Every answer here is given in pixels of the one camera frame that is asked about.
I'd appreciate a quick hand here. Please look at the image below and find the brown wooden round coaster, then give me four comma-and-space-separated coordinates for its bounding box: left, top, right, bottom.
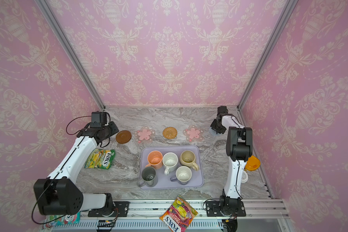
116, 130, 132, 144

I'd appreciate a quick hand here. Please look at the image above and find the pink flower coaster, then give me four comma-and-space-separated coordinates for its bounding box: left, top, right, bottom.
134, 127, 156, 144
183, 126, 204, 142

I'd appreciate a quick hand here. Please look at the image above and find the beige yellow mug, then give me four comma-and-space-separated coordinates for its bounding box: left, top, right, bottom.
179, 150, 200, 171

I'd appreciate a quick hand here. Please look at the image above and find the woven rattan round coaster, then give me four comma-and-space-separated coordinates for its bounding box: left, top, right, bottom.
162, 127, 177, 139

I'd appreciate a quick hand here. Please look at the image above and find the light blue knitted coaster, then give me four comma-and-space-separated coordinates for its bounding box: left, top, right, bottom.
209, 128, 221, 136

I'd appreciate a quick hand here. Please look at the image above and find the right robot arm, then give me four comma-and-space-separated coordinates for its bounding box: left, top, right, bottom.
211, 113, 253, 217

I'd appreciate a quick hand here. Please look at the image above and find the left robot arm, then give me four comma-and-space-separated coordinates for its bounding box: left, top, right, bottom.
33, 121, 119, 216

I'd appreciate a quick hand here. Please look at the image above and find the yellow green Fox's candy bag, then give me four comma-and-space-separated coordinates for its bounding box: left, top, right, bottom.
84, 149, 116, 170

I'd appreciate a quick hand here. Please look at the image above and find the orange lidded jar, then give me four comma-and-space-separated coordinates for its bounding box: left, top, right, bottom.
245, 155, 261, 171

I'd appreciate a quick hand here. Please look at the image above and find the white speckled mug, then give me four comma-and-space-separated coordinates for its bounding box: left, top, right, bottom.
162, 152, 178, 175

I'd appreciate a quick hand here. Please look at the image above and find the white lidded cup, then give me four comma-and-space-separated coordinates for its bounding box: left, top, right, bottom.
241, 170, 248, 183

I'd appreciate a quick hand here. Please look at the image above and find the lavender mug white inside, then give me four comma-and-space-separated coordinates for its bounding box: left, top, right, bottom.
170, 166, 192, 185

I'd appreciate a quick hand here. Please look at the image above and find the peach pink mug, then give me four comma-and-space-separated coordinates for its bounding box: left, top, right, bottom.
146, 151, 163, 170

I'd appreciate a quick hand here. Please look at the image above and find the lavender plastic tray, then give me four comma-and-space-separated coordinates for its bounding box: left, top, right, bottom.
139, 145, 205, 190

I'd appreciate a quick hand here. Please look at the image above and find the grey green mug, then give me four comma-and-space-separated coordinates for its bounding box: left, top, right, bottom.
137, 166, 158, 188

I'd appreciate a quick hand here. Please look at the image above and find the red Fox's candy bag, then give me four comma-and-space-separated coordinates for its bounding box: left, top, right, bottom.
160, 195, 198, 232

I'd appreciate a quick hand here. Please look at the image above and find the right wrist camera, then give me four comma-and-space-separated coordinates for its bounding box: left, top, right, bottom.
217, 106, 228, 116

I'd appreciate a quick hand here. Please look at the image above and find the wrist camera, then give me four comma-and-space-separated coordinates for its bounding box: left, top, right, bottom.
217, 106, 228, 116
90, 111, 107, 128

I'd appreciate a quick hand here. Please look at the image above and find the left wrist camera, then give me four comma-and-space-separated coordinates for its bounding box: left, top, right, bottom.
90, 111, 107, 128

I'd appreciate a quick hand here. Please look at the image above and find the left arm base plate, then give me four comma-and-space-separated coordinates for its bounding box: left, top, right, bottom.
88, 201, 130, 218

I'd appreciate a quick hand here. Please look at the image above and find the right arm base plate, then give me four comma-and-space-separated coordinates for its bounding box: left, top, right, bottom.
205, 201, 246, 218

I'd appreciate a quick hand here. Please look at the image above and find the aluminium front rail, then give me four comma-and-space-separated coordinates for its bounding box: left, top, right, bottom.
50, 198, 291, 231

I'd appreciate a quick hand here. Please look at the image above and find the left aluminium corner post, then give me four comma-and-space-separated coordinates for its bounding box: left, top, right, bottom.
35, 0, 105, 111

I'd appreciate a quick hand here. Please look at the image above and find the aluminium corner post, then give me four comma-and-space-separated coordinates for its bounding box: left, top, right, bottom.
35, 0, 105, 111
237, 0, 298, 112

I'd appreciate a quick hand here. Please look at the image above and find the right aluminium corner post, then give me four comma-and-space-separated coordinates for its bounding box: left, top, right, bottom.
237, 0, 298, 112

